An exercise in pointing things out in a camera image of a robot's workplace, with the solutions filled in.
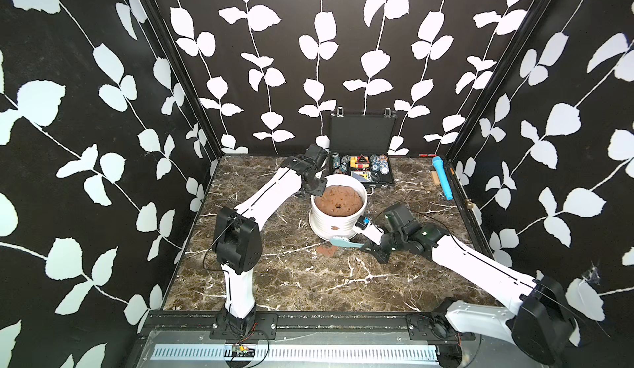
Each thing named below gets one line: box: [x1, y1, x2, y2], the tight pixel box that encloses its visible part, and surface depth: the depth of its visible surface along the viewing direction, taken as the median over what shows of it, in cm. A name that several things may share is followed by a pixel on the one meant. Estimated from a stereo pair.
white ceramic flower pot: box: [308, 173, 369, 241], surface depth 87 cm
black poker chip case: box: [326, 107, 397, 189], surface depth 116 cm
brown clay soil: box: [313, 184, 364, 218], surface depth 92 cm
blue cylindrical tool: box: [431, 155, 454, 201], surface depth 113 cm
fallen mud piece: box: [317, 245, 339, 258], surface depth 92 cm
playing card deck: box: [350, 170, 372, 182], surface depth 113 cm
